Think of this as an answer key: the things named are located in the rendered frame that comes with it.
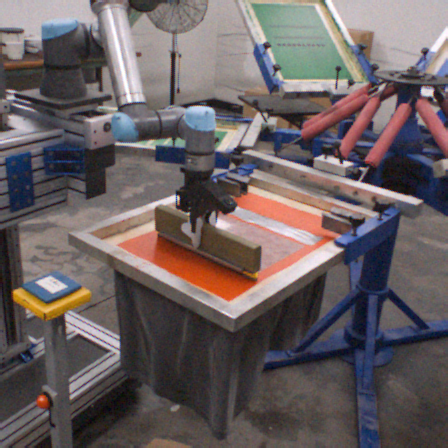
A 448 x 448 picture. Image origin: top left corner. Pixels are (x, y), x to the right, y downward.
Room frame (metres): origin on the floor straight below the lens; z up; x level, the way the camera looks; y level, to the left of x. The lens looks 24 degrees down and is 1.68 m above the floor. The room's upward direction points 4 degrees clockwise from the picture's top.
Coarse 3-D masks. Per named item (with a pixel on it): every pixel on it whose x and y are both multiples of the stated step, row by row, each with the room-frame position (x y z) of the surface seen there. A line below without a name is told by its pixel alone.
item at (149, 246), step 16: (256, 208) 1.76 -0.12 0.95; (272, 208) 1.77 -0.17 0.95; (288, 208) 1.77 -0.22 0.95; (224, 224) 1.61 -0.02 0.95; (240, 224) 1.62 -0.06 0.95; (256, 224) 1.63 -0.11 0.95; (128, 240) 1.46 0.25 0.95; (144, 240) 1.47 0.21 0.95; (160, 240) 1.48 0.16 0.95; (144, 256) 1.37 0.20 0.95; (160, 256) 1.38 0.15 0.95; (176, 256) 1.39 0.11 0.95; (192, 256) 1.39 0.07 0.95
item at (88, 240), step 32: (288, 192) 1.86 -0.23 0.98; (96, 224) 1.48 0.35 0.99; (128, 224) 1.54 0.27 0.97; (96, 256) 1.34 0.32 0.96; (128, 256) 1.30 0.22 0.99; (320, 256) 1.37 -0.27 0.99; (160, 288) 1.19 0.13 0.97; (192, 288) 1.16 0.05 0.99; (288, 288) 1.21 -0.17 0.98; (224, 320) 1.07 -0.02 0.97
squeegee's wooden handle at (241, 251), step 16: (160, 208) 1.48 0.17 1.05; (160, 224) 1.48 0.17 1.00; (176, 224) 1.44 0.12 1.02; (208, 224) 1.39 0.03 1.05; (208, 240) 1.36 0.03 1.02; (224, 240) 1.33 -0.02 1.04; (240, 240) 1.30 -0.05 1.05; (224, 256) 1.33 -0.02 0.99; (240, 256) 1.29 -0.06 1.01; (256, 256) 1.27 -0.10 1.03; (256, 272) 1.28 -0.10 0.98
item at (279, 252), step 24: (288, 216) 1.71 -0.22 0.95; (312, 216) 1.72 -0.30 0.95; (264, 240) 1.52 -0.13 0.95; (288, 240) 1.53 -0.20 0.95; (192, 264) 1.35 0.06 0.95; (216, 264) 1.35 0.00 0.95; (264, 264) 1.37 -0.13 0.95; (288, 264) 1.38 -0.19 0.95; (216, 288) 1.23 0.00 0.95; (240, 288) 1.24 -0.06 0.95
